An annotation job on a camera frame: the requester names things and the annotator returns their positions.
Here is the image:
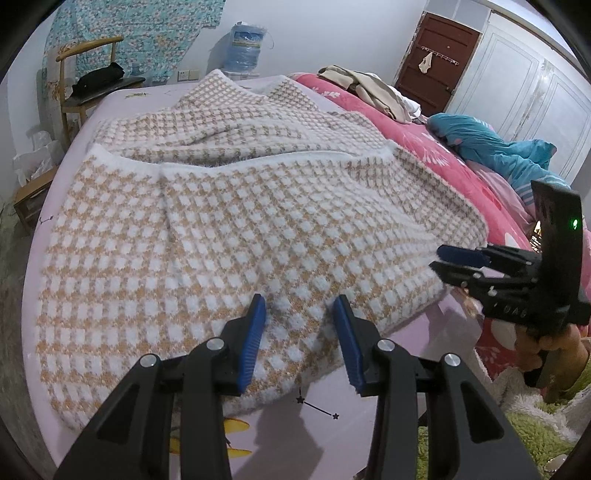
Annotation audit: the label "pink floral blanket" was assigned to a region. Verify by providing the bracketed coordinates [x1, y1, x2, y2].
[293, 71, 541, 367]

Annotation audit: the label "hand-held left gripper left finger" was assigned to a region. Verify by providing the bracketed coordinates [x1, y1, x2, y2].
[53, 293, 267, 480]

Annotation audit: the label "beige clothes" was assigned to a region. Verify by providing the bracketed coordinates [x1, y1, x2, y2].
[318, 65, 408, 123]

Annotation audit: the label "wooden chair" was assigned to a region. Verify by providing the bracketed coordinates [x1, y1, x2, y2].
[55, 37, 148, 144]

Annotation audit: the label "white plastic bag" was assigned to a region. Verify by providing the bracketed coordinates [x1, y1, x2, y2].
[13, 130, 63, 184]

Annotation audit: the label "person's right hand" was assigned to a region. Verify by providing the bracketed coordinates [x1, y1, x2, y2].
[515, 323, 591, 403]

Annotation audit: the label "green fluffy garment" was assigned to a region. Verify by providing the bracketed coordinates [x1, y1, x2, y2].
[416, 360, 588, 480]

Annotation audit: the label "blue water bottle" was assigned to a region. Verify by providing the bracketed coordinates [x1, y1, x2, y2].
[229, 22, 269, 73]

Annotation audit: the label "pink striped sheet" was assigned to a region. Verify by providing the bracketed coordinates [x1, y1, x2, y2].
[480, 161, 539, 234]

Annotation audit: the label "beige houndstooth knit coat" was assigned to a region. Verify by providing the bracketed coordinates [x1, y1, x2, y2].
[34, 69, 490, 432]

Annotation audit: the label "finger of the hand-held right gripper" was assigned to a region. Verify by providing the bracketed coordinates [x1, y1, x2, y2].
[428, 260, 482, 288]
[436, 244, 491, 268]

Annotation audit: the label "white cloth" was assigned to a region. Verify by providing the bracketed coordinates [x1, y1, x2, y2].
[392, 92, 424, 123]

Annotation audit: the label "teal floral wall cloth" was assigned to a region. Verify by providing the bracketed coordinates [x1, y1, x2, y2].
[41, 0, 227, 100]

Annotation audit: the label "brown door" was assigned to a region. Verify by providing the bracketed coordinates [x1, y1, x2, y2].
[394, 13, 481, 118]

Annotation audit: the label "small wooden stool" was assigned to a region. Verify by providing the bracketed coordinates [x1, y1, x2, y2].
[14, 166, 59, 232]

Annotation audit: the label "black bag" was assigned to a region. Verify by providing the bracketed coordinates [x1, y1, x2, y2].
[71, 62, 126, 96]

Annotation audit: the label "white wardrobe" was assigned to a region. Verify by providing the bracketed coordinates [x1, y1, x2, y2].
[445, 11, 591, 190]

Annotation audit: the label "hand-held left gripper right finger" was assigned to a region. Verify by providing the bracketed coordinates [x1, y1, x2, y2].
[332, 294, 541, 480]

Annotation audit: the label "teal quilt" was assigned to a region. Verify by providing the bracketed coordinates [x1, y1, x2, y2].
[427, 113, 573, 191]

